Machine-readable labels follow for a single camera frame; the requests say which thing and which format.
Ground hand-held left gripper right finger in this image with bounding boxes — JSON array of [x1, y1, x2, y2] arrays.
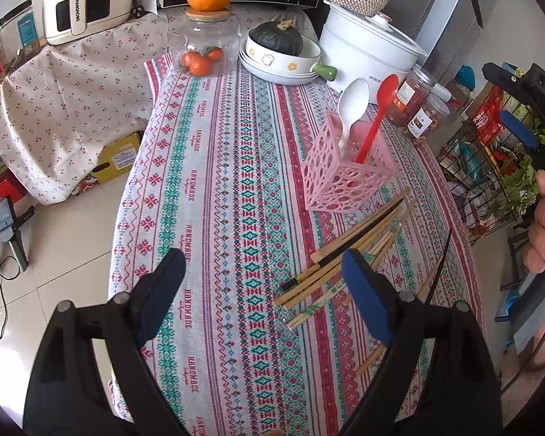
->
[[338, 249, 502, 436]]

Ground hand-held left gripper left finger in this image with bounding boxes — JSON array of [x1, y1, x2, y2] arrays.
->
[[23, 247, 191, 436]]

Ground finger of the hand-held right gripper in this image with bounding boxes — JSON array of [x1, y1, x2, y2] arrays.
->
[[498, 110, 545, 164], [481, 62, 533, 97]]

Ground bundle of wooden chopsticks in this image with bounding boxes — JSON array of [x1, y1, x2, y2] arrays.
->
[[272, 188, 437, 330]]

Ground black chopstick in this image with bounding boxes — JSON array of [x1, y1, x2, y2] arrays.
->
[[279, 206, 405, 292], [424, 229, 453, 305]]

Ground pink perforated utensil holder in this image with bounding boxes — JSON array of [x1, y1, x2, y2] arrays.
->
[[301, 111, 399, 213]]

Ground person's right hand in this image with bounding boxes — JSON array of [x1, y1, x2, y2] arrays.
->
[[522, 170, 545, 274]]

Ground red snack packet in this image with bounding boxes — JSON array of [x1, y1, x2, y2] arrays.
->
[[465, 86, 505, 146]]

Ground green leafy vegetables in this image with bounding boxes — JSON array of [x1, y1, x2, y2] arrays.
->
[[486, 118, 545, 219]]

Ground clear jar with dark label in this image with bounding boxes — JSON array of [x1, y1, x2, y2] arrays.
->
[[406, 95, 450, 140]]

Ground silver refrigerator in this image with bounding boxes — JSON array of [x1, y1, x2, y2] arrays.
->
[[386, 0, 487, 87]]

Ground clear jar of red chili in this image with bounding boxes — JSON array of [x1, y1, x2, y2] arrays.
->
[[384, 66, 437, 129]]

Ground striped patterned tablecloth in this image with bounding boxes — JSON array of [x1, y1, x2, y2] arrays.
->
[[109, 52, 484, 436]]

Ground red plastic spoon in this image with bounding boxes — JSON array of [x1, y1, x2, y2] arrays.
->
[[354, 74, 399, 164]]

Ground white electric cooking pot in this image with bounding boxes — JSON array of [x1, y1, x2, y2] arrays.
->
[[319, 0, 428, 96]]

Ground yellow cardboard box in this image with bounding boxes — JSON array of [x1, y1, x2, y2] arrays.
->
[[70, 132, 146, 196]]

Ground white plastic spoon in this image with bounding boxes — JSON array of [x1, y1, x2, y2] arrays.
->
[[337, 78, 371, 150]]

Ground grey handheld stand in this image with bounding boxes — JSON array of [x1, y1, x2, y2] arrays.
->
[[0, 197, 35, 274]]

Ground red cardboard box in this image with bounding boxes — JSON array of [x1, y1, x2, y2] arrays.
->
[[0, 175, 25, 219]]

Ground white floral cloth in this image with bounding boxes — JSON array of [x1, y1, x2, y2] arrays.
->
[[0, 0, 319, 207]]

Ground dark green kabocha squash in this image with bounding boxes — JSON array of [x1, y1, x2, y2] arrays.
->
[[249, 20, 304, 60]]

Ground white ceramic bowl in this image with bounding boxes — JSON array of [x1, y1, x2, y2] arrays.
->
[[245, 34, 322, 74]]

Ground glass jar with wooden lid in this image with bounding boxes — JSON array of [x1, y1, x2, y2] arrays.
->
[[167, 7, 242, 77]]

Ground clear container with teal label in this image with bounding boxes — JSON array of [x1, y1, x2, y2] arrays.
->
[[0, 0, 46, 62]]

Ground cream air fryer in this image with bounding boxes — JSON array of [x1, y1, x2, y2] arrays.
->
[[41, 0, 139, 46]]

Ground black wire rack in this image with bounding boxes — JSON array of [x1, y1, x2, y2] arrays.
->
[[436, 109, 545, 248]]

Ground white pan with green handle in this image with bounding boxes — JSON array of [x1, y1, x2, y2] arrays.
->
[[238, 50, 338, 85]]

